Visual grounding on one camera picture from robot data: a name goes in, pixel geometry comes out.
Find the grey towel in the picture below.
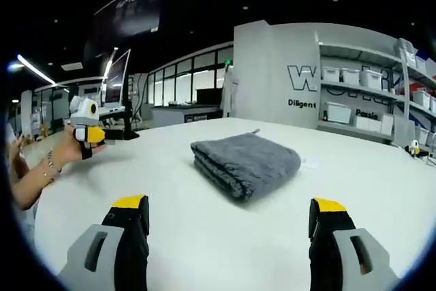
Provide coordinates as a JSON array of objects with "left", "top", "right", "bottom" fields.
[{"left": 189, "top": 128, "right": 302, "bottom": 204}]

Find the person's left hand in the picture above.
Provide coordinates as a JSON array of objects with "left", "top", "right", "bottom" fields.
[{"left": 50, "top": 123, "right": 107, "bottom": 173}]

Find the computer monitor on stand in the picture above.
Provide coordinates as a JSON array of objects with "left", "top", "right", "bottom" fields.
[{"left": 100, "top": 65, "right": 140, "bottom": 142}]

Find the long ceiling light strip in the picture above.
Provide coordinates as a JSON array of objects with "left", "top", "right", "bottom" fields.
[{"left": 16, "top": 53, "right": 57, "bottom": 86}]

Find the grey counter desk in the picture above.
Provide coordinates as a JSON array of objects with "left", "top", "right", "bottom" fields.
[{"left": 151, "top": 104, "right": 223, "bottom": 129}]

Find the dark hanging overhead screen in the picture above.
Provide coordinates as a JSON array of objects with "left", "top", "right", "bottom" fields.
[{"left": 82, "top": 0, "right": 165, "bottom": 64}]

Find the spare yellow white gripper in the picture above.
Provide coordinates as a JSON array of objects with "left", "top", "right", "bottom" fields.
[{"left": 404, "top": 138, "right": 431, "bottom": 159}]

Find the white hanging lab coat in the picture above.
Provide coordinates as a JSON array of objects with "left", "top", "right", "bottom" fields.
[{"left": 220, "top": 65, "right": 240, "bottom": 119}]

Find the grey metal shelving unit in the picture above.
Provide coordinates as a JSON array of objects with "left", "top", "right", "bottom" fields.
[{"left": 313, "top": 30, "right": 436, "bottom": 147}]

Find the group of white storage boxes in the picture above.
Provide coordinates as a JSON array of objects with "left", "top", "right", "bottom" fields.
[{"left": 322, "top": 52, "right": 436, "bottom": 147}]

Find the beaded wrist bracelet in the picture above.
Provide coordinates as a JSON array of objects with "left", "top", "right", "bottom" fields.
[{"left": 40, "top": 150, "right": 61, "bottom": 183}]

